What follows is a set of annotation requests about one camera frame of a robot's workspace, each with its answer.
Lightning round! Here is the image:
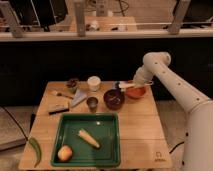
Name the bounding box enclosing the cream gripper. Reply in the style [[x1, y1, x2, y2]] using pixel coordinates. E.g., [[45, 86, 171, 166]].
[[133, 71, 147, 86]]

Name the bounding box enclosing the white black dish brush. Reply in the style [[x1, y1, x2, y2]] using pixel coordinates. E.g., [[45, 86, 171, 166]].
[[113, 79, 154, 91]]

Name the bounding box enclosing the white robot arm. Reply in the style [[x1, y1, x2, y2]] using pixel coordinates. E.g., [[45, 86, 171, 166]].
[[133, 52, 213, 171]]

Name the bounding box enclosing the orange red bowl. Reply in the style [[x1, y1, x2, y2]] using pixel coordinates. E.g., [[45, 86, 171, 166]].
[[125, 87, 146, 99]]

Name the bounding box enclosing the dark maroon bowl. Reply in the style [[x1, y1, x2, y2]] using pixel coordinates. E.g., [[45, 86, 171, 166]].
[[103, 89, 125, 110]]

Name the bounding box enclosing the small wooden brush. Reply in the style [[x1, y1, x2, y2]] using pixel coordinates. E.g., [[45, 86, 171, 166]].
[[51, 90, 73, 99]]

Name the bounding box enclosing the white cylindrical container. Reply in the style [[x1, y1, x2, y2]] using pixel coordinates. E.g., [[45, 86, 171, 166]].
[[87, 76, 101, 92]]

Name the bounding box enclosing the small metal cup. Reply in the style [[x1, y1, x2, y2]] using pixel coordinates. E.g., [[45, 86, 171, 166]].
[[86, 97, 98, 113]]

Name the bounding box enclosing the green plastic tray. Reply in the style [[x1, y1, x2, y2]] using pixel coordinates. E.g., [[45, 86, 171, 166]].
[[51, 113, 121, 167]]

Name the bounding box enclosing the grey folded cloth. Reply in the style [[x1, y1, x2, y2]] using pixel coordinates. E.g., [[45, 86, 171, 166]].
[[70, 89, 87, 107]]

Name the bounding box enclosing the yellow corn cob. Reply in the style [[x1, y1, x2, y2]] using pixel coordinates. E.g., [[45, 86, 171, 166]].
[[78, 129, 100, 148]]

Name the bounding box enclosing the yellow red apple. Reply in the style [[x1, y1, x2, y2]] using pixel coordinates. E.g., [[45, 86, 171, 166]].
[[57, 145, 73, 161]]

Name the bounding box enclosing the green chili pepper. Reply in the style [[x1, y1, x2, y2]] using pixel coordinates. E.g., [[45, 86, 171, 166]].
[[28, 137, 42, 167]]

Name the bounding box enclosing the black cable right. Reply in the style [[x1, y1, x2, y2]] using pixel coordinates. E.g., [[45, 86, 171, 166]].
[[168, 141, 185, 154]]

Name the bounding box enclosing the black cable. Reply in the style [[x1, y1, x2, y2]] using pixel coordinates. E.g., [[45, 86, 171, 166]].
[[168, 141, 185, 154], [0, 105, 30, 141]]

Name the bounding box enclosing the grey metal frame rail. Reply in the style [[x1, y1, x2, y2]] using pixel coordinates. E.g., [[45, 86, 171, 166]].
[[0, 0, 213, 42]]

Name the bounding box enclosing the black cable left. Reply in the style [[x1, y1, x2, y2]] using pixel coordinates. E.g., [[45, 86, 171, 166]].
[[0, 105, 30, 141]]

